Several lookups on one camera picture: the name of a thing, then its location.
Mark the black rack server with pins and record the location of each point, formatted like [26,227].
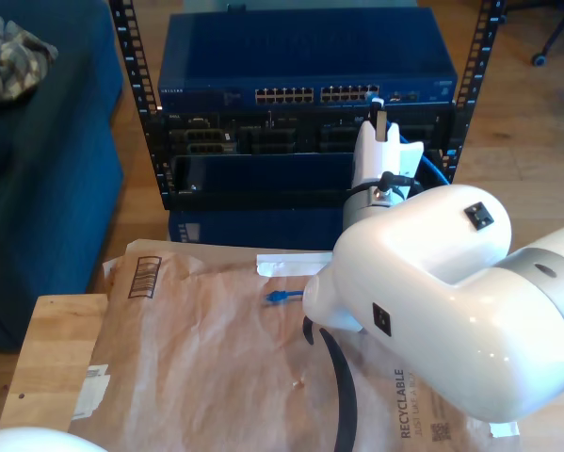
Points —
[286,136]

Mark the black rack shelf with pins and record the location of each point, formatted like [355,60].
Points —
[262,198]

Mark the dark blue equipment case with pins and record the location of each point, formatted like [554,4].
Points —
[262,230]

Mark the white tape strip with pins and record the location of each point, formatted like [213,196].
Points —
[286,263]

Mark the office chair base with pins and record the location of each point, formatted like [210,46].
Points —
[539,59]

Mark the brown packing paper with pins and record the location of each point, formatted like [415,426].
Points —
[192,353]

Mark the blue sofa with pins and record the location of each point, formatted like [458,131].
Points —
[51,188]

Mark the white shipping label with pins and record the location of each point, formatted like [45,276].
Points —
[93,391]

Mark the camouflage cloth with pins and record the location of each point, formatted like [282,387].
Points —
[13,61]

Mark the blue network switch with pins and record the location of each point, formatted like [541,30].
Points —
[310,47]

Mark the black server rack frame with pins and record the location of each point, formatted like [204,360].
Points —
[135,70]

